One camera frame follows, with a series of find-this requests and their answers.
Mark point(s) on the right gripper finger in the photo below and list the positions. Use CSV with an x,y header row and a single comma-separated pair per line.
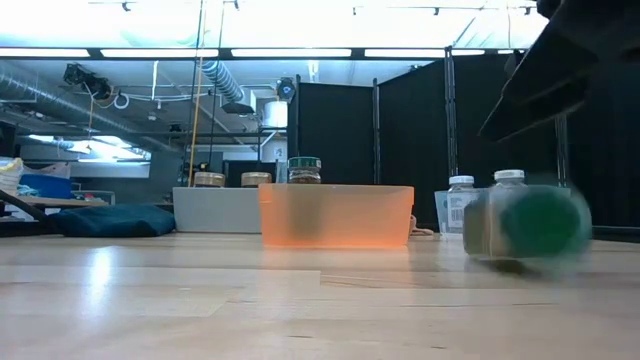
x,y
550,65
530,112

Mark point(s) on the green lid spice jar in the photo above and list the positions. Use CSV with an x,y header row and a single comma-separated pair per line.
x,y
304,172
545,222

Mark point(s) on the tan lid spice jar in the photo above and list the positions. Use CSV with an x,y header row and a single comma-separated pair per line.
x,y
209,179
256,179

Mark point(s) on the black curtain partition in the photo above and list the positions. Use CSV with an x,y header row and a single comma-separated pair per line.
x,y
340,135
415,140
610,175

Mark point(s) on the ceiling light strip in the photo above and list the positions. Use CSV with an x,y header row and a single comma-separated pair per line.
x,y
45,52
425,52
290,52
160,52

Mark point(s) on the clear plastic container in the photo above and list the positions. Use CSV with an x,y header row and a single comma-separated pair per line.
x,y
440,212

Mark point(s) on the pink striped cloth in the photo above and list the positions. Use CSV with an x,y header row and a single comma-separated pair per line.
x,y
420,231

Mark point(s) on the orange translucent plastic bin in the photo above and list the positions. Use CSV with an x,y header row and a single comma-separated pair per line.
x,y
370,215

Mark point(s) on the white paper roll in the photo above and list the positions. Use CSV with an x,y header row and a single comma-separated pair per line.
x,y
275,114

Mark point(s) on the grey plastic bin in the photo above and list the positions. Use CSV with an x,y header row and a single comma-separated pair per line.
x,y
215,210

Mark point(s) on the dark blue cloth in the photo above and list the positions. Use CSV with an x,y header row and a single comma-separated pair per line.
x,y
110,220

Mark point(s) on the black hanging device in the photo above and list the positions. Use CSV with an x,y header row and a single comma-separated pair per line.
x,y
87,80

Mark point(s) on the blue storage box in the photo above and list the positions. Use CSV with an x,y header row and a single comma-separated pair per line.
x,y
45,186

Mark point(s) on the pale yellow bag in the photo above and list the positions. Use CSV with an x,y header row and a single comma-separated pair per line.
x,y
10,175

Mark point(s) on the silver metal ventilation duct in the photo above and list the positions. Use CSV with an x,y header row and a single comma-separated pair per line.
x,y
50,102

